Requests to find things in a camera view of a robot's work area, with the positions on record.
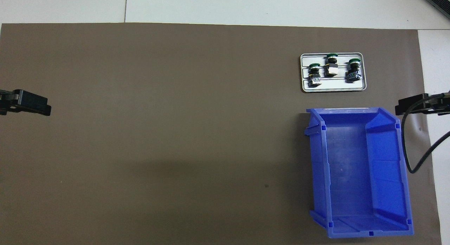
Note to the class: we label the green push button switch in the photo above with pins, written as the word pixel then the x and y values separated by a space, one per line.
pixel 331 67
pixel 314 76
pixel 353 71

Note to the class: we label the grey metal tray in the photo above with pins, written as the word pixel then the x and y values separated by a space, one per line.
pixel 337 85

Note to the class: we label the blue plastic storage bin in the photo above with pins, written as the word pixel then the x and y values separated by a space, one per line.
pixel 351 188

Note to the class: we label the brown table mat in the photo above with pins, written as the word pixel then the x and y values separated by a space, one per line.
pixel 140 79

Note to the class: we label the grey ribbed device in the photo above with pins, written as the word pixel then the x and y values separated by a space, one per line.
pixel 441 0

